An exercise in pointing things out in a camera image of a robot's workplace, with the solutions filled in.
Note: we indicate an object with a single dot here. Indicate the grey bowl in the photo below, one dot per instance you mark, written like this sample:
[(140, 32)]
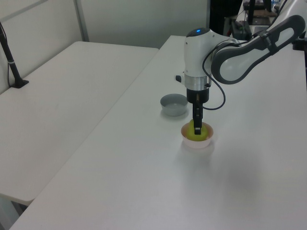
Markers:
[(173, 109)]

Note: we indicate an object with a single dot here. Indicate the green pear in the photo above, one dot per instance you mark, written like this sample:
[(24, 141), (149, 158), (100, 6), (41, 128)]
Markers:
[(190, 134)]

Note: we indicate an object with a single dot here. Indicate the black camera pole with clamp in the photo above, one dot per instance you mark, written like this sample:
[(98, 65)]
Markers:
[(13, 69)]

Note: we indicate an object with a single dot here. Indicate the white neighbour table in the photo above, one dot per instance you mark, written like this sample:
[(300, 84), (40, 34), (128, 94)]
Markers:
[(72, 95)]

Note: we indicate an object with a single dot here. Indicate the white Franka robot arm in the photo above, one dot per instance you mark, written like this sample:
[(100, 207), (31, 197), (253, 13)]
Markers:
[(196, 60)]

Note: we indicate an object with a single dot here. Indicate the grey partition frame post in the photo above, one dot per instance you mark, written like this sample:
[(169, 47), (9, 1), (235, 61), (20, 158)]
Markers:
[(81, 19)]

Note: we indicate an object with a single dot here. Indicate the black table clamp mount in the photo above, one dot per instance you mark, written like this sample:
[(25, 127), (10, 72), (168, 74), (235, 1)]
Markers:
[(298, 44)]

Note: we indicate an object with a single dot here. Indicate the pink bowl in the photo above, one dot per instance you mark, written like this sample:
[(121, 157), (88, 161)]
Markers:
[(196, 145)]

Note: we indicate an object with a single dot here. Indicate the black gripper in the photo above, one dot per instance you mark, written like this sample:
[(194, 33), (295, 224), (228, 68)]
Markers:
[(190, 94)]

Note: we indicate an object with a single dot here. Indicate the black background stand post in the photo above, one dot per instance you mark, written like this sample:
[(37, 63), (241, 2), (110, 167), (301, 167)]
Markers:
[(251, 12)]

